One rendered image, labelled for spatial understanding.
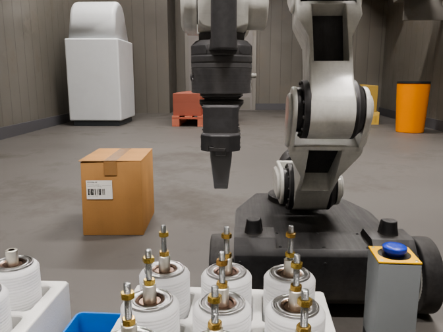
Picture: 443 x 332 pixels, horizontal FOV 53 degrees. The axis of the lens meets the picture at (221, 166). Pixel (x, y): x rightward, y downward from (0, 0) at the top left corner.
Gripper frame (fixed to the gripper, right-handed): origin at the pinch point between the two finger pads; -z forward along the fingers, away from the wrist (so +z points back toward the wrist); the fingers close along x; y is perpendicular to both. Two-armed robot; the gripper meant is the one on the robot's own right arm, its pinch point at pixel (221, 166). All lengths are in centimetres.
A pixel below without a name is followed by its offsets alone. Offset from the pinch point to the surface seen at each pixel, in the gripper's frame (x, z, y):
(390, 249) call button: -4.7, -15.1, 28.1
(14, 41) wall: -411, 49, -234
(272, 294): -8.0, -25.3, 9.0
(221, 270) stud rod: 0.5, -16.8, 0.1
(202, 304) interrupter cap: 0.7, -22.5, -3.0
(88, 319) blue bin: -19, -37, -29
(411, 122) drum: -429, -37, 195
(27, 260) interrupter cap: -15.0, -22.5, -39.1
